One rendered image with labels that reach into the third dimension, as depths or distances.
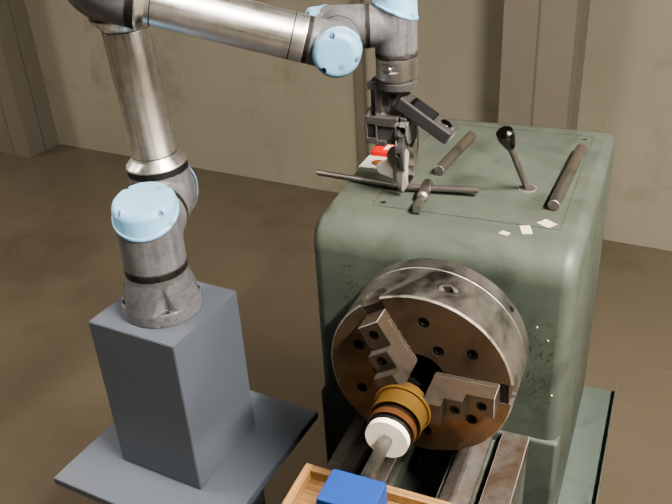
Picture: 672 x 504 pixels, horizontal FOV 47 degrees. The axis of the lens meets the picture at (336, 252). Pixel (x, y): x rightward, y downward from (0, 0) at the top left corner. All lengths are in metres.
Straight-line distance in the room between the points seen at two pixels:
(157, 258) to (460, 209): 0.55
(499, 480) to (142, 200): 0.80
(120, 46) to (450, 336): 0.74
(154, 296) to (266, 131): 3.17
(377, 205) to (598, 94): 2.40
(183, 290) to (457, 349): 0.52
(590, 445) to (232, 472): 0.87
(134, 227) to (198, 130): 3.48
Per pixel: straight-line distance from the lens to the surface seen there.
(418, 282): 1.26
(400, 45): 1.38
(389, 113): 1.45
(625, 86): 3.74
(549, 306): 1.36
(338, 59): 1.23
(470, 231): 1.38
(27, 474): 2.94
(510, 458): 1.50
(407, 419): 1.19
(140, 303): 1.46
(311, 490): 1.41
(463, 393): 1.25
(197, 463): 1.59
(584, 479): 1.95
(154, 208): 1.38
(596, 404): 2.15
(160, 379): 1.48
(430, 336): 1.26
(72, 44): 5.31
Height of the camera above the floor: 1.91
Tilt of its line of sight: 30 degrees down
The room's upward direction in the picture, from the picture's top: 4 degrees counter-clockwise
